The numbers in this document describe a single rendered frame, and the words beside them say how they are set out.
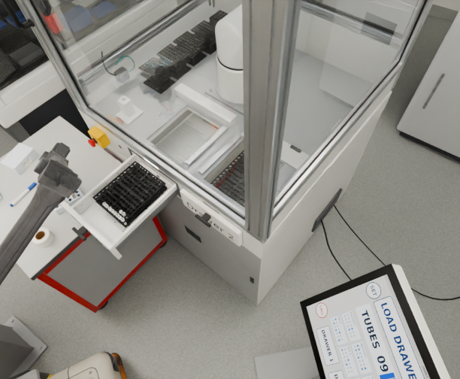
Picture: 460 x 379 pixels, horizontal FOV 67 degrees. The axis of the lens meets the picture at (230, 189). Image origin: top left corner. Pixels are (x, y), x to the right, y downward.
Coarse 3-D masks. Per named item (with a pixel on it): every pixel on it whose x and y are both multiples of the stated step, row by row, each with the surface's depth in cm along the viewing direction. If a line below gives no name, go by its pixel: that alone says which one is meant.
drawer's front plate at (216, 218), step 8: (184, 192) 131; (184, 200) 135; (192, 200) 129; (200, 208) 129; (208, 208) 126; (216, 216) 125; (216, 224) 129; (224, 224) 123; (232, 224) 123; (224, 232) 130; (232, 232) 124; (240, 232) 121; (232, 240) 130; (240, 240) 125
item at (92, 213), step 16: (128, 160) 144; (112, 176) 141; (160, 176) 146; (96, 192) 139; (176, 192) 139; (80, 208) 136; (96, 208) 139; (160, 208) 136; (96, 224) 135; (112, 224) 135; (144, 224) 133; (112, 240) 132; (128, 240) 130
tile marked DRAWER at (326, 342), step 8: (320, 328) 97; (328, 328) 95; (320, 336) 96; (328, 336) 94; (320, 344) 96; (328, 344) 94; (328, 352) 93; (336, 352) 92; (328, 360) 93; (336, 360) 91
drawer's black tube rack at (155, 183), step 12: (132, 168) 141; (144, 168) 140; (120, 180) 138; (132, 180) 138; (144, 180) 141; (156, 180) 141; (108, 192) 135; (120, 192) 139; (132, 192) 135; (144, 192) 138; (156, 192) 135; (108, 204) 132; (120, 204) 132; (132, 204) 136; (144, 204) 135; (132, 216) 133
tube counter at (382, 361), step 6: (384, 354) 82; (378, 360) 83; (384, 360) 82; (390, 360) 81; (378, 366) 82; (384, 366) 81; (390, 366) 80; (378, 372) 82; (384, 372) 81; (390, 372) 80; (384, 378) 81; (390, 378) 80; (396, 378) 79
